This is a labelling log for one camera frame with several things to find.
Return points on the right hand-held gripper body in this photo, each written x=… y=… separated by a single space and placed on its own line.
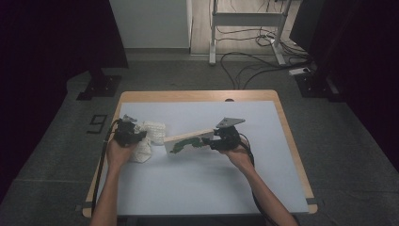
x=229 y=138

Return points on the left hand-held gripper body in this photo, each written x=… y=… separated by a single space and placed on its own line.
x=125 y=133

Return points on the white knitted cloth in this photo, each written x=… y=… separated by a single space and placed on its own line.
x=155 y=132

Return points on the caterpillar picture book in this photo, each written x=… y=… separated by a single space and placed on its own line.
x=188 y=142

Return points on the person's right hand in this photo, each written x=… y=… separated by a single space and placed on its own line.
x=240 y=156

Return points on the person's left hand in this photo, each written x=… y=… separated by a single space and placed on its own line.
x=117 y=154

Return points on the wooden table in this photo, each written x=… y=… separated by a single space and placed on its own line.
x=194 y=95

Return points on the black stand base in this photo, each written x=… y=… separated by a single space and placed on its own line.
x=313 y=86
x=102 y=86

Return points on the grey tape strip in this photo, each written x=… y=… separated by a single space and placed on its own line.
x=83 y=206
x=312 y=201

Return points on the white power strip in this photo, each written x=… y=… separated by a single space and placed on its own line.
x=298 y=71

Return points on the black curtain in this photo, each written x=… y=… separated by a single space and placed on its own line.
x=360 y=62
x=47 y=62

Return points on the white cabinet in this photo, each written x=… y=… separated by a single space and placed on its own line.
x=150 y=22

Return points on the black monitor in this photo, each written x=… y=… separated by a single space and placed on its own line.
x=302 y=25

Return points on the white desk frame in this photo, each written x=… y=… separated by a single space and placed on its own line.
x=247 y=19

